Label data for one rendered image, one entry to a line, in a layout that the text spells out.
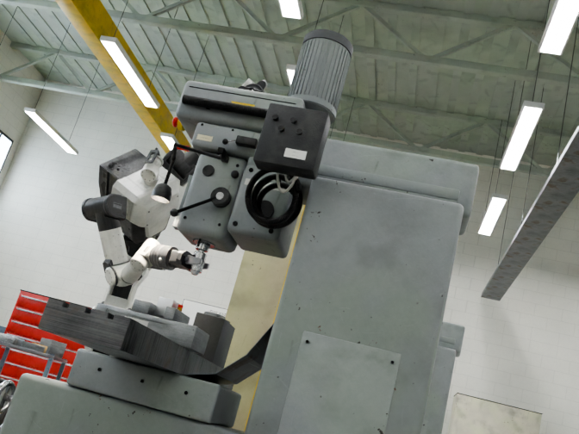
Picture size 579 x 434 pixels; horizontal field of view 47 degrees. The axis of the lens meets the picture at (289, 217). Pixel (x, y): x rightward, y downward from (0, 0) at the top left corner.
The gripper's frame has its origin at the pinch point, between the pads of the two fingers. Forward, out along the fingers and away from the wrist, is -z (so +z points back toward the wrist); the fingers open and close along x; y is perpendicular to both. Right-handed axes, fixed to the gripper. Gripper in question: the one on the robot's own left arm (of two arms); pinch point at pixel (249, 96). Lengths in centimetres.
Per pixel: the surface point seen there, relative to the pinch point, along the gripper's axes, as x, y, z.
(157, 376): 0, -88, -71
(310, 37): -16.9, 27.6, 1.4
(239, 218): -11, -39, -40
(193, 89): 20.1, -2.4, -11.3
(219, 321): -12, -87, -18
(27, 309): 214, -316, 414
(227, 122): 3.6, -10.1, -19.8
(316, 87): -24.2, 10.5, -11.7
